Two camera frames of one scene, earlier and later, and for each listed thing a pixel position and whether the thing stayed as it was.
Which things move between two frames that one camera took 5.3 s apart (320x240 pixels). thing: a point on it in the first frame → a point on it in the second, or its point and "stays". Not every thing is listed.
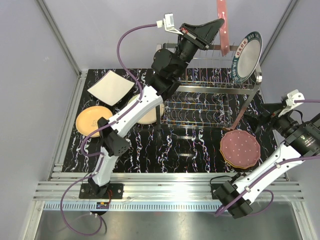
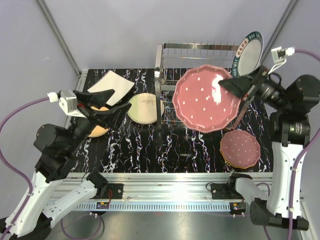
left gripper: [201, 35] → [111, 118]
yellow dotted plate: [220, 147] stays
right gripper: [272, 118] → [238, 85]
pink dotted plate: [240, 148] stays
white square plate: [111, 87] stays
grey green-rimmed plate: [246, 57] stays
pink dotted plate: [224, 33] → [201, 103]
